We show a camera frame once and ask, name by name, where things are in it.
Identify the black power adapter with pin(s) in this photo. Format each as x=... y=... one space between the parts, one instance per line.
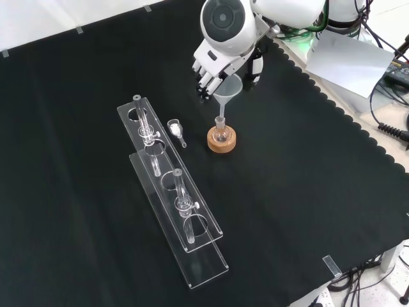
x=397 y=72

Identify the black tripod foot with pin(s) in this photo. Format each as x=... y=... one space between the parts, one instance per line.
x=404 y=299

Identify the glass weighing funnel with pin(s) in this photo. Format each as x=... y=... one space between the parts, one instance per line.
x=174 y=129

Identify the white table leg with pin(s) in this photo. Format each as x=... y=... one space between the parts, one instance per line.
x=391 y=259

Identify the glass round-bottom flask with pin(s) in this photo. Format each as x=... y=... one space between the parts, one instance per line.
x=220 y=134

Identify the white power strip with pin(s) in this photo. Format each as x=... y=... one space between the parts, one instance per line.
x=322 y=297

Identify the clear tape strip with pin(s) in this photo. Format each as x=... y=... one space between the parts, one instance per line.
x=332 y=266

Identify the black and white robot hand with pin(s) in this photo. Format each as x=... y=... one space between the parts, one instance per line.
x=217 y=62

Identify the pale board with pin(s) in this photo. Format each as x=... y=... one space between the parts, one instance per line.
x=348 y=60

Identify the clear plastic funnel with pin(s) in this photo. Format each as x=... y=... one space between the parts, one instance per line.
x=228 y=88

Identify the grey tape piece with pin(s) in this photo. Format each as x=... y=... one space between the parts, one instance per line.
x=79 y=30
x=5 y=53
x=147 y=8

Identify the black tripod leg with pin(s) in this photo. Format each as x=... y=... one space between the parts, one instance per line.
x=403 y=48

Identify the clear funnel stand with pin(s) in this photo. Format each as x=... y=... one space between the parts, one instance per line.
x=179 y=204

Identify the black cloth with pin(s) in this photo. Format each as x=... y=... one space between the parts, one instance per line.
x=287 y=166

